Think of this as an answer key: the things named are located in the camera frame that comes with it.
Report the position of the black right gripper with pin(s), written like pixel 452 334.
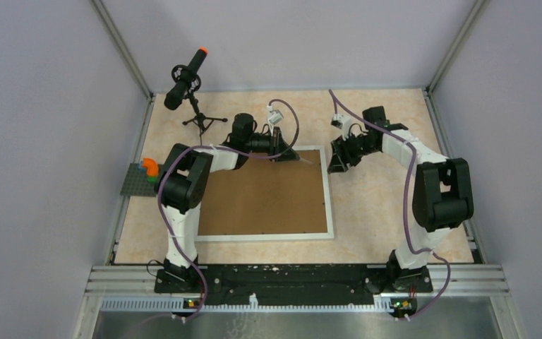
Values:
pixel 341 156

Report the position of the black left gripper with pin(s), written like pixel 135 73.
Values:
pixel 276 142

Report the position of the white picture frame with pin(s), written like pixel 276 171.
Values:
pixel 329 210

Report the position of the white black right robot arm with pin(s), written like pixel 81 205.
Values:
pixel 438 192

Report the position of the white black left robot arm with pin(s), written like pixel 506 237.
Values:
pixel 181 186

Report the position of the black microphone tripod stand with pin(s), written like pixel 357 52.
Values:
pixel 200 119

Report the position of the black microphone orange tip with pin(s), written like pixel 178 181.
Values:
pixel 186 80

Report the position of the orange curved toy block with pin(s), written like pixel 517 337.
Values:
pixel 149 167

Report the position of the grey lego baseplate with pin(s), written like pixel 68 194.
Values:
pixel 137 182

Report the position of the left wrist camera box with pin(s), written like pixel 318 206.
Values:
pixel 274 116

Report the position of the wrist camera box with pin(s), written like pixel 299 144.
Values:
pixel 343 123
pixel 274 116

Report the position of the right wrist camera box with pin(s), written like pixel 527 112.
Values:
pixel 343 123

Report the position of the brown frame backing board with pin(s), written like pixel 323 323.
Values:
pixel 266 196

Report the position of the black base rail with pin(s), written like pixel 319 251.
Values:
pixel 300 284

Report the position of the aluminium front rail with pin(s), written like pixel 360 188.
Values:
pixel 467 301

